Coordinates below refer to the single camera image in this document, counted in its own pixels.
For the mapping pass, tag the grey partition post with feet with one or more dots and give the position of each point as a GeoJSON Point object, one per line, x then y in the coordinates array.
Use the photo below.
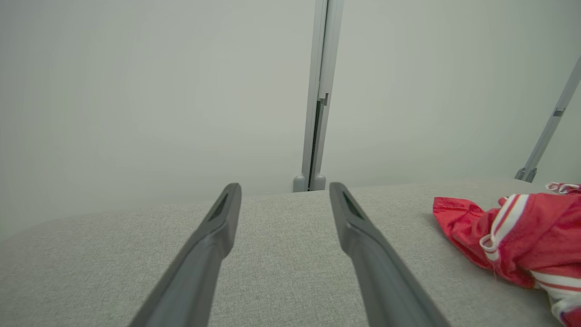
{"type": "Point", "coordinates": [324, 68]}

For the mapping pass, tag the red Bulls basketball jersey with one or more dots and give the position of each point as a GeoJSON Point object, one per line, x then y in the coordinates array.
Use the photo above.
{"type": "Point", "coordinates": [544, 236]}

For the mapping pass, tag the thin grey partition post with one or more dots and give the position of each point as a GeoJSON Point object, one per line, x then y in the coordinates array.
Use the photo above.
{"type": "Point", "coordinates": [548, 131]}

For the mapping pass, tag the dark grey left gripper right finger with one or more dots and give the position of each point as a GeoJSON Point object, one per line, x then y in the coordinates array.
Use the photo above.
{"type": "Point", "coordinates": [381, 281]}

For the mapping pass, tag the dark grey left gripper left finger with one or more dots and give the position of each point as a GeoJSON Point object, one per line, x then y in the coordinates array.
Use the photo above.
{"type": "Point", "coordinates": [195, 272]}

